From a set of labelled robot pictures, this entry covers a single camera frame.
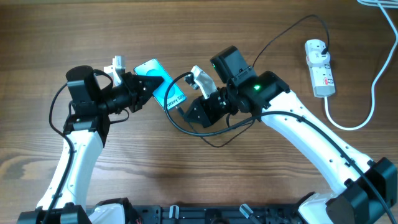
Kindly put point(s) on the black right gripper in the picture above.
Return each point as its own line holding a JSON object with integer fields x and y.
{"x": 210, "y": 107}

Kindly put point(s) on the white USB wall charger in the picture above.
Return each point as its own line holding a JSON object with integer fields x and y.
{"x": 317, "y": 59}

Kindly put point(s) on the Galaxy S25 smartphone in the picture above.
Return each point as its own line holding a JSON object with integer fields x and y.
{"x": 175, "y": 96}

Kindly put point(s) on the white power strip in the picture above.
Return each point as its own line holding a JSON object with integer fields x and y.
{"x": 321, "y": 77}

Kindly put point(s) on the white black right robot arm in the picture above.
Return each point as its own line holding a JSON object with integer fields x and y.
{"x": 362, "y": 190}

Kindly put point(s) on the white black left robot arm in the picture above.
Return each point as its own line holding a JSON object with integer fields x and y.
{"x": 84, "y": 134}

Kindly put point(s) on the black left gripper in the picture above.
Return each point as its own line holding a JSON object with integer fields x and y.
{"x": 138, "y": 95}

